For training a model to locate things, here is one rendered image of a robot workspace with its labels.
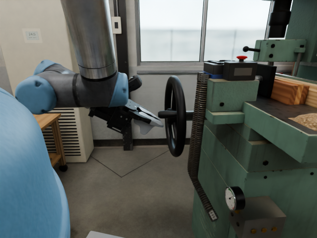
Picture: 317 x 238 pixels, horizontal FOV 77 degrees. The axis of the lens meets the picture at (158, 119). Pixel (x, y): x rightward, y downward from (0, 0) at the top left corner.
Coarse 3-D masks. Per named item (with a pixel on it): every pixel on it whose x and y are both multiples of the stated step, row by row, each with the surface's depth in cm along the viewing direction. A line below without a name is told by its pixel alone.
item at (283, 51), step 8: (256, 40) 69; (264, 40) 65; (272, 40) 63; (280, 40) 63; (288, 40) 64; (296, 40) 64; (304, 40) 64; (256, 48) 69; (264, 48) 65; (272, 48) 64; (280, 48) 64; (288, 48) 65; (256, 56) 69; (264, 56) 65; (272, 56) 64; (280, 56) 65; (288, 56) 66; (296, 56) 66; (272, 64) 68
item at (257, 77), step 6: (258, 66) 64; (264, 66) 61; (270, 66) 58; (258, 72) 64; (264, 72) 61; (270, 72) 58; (258, 78) 61; (264, 78) 61; (270, 78) 58; (264, 84) 61; (270, 84) 59; (258, 90) 64; (264, 90) 61; (270, 90) 60; (270, 96) 60
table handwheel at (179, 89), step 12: (168, 84) 74; (180, 84) 62; (168, 96) 80; (180, 96) 59; (168, 108) 71; (180, 108) 58; (168, 120) 69; (180, 120) 58; (168, 132) 82; (180, 132) 59; (168, 144) 78; (180, 144) 61
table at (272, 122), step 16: (208, 112) 59; (224, 112) 57; (240, 112) 57; (256, 112) 51; (272, 112) 48; (288, 112) 48; (304, 112) 48; (256, 128) 52; (272, 128) 45; (288, 128) 41; (304, 128) 39; (288, 144) 41; (304, 144) 37; (304, 160) 38
